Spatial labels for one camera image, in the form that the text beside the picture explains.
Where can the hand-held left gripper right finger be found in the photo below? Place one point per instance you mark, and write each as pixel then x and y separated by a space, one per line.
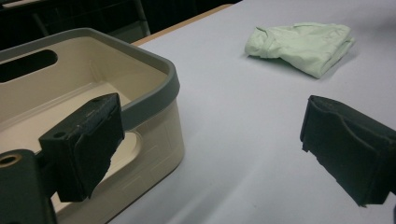
pixel 351 149

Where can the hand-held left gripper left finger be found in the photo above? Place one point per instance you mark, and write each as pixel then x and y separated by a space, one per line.
pixel 77 146

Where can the beige plastic basket grey rim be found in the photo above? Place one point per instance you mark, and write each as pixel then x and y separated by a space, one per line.
pixel 155 93

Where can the light green cloth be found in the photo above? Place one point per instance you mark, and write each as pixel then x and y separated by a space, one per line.
pixel 305 43

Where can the dark metal chair frame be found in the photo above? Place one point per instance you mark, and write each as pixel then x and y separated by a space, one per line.
pixel 93 15

